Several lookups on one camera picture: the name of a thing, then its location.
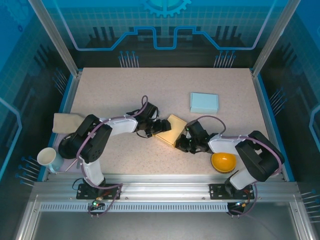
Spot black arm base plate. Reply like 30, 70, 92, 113
76, 183, 123, 200
208, 182, 256, 201

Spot light blue paper box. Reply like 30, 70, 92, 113
189, 91, 220, 115

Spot aluminium side rail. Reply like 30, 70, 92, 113
47, 71, 83, 181
251, 71, 286, 181

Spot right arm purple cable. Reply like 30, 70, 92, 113
197, 114, 285, 219

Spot blue table edge trim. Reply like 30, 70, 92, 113
257, 73, 296, 183
41, 72, 77, 182

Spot lavender mat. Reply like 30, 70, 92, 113
53, 132, 85, 174

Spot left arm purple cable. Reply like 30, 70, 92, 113
72, 95, 161, 219

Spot grey metal panel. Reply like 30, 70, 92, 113
31, 211, 302, 240

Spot aluminium frame post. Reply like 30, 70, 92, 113
27, 0, 83, 78
250, 0, 301, 78

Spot black plate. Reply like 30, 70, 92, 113
58, 133, 81, 160

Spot thin wooden stick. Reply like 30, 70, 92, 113
65, 159, 79, 173

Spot slotted cable duct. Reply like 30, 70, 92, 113
38, 202, 230, 213

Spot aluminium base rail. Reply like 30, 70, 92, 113
32, 173, 301, 204

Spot yellow paper box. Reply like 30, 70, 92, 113
152, 114, 188, 149

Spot orange bowl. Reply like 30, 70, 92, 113
210, 152, 237, 174

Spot white cup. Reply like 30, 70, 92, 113
36, 146, 63, 174

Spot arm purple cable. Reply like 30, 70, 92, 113
197, 114, 285, 219
72, 95, 161, 219

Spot beige cloth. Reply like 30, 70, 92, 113
52, 112, 86, 135

